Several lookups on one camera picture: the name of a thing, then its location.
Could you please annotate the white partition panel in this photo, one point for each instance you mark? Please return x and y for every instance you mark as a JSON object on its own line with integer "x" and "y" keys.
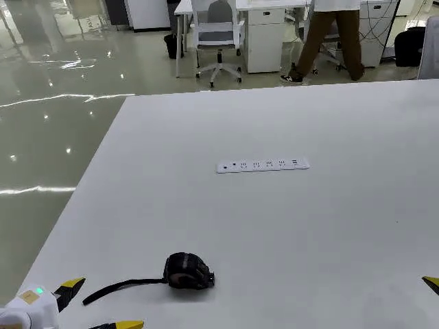
{"x": 429, "y": 48}

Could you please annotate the white power strip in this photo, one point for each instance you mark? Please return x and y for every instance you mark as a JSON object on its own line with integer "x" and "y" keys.
{"x": 262, "y": 164}

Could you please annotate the white office chair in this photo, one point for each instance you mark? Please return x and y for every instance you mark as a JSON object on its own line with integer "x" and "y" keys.
{"x": 219, "y": 34}

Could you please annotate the black waste bin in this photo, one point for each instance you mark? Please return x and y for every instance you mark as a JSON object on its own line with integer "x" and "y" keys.
{"x": 171, "y": 46}

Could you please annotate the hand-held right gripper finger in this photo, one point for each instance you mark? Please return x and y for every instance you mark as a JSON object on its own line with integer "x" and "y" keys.
{"x": 433, "y": 283}

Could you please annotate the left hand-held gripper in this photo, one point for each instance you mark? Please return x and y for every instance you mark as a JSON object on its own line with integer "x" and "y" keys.
{"x": 32, "y": 308}

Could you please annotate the black bag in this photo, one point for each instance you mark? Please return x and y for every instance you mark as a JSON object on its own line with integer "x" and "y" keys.
{"x": 409, "y": 47}

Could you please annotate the white office desk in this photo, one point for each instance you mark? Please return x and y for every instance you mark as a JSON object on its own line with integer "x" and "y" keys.
{"x": 219, "y": 10}

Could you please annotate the white drawer cabinet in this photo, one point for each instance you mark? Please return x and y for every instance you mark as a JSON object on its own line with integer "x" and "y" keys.
{"x": 372, "y": 34}
{"x": 264, "y": 37}

